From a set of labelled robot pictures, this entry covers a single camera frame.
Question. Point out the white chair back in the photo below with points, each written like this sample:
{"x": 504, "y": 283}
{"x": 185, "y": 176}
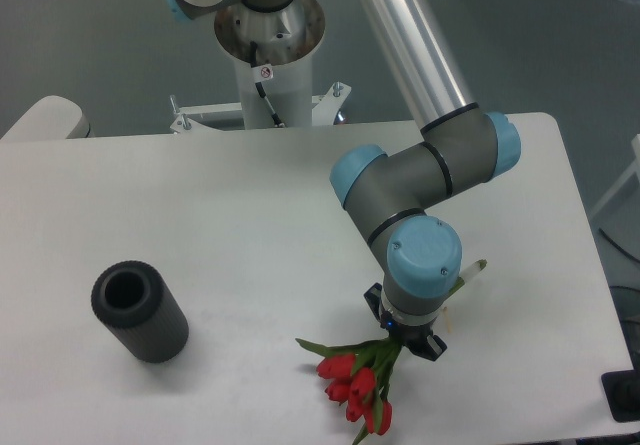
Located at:
{"x": 50, "y": 118}

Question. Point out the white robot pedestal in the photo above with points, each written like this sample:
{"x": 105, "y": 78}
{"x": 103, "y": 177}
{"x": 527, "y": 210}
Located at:
{"x": 272, "y": 55}

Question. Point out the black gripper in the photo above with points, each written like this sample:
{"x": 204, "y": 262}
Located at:
{"x": 415, "y": 331}

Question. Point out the red tulip bouquet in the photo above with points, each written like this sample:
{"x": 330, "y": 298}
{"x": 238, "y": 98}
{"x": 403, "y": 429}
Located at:
{"x": 359, "y": 375}

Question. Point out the white furniture frame right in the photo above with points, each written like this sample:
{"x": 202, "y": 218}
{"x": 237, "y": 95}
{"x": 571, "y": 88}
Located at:
{"x": 621, "y": 189}

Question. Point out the black device at table edge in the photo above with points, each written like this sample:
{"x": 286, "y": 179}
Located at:
{"x": 622, "y": 393}

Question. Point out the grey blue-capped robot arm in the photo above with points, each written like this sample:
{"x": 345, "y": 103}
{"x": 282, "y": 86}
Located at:
{"x": 388, "y": 196}

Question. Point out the dark grey ribbed vase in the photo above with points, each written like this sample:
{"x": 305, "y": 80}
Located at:
{"x": 132, "y": 300}

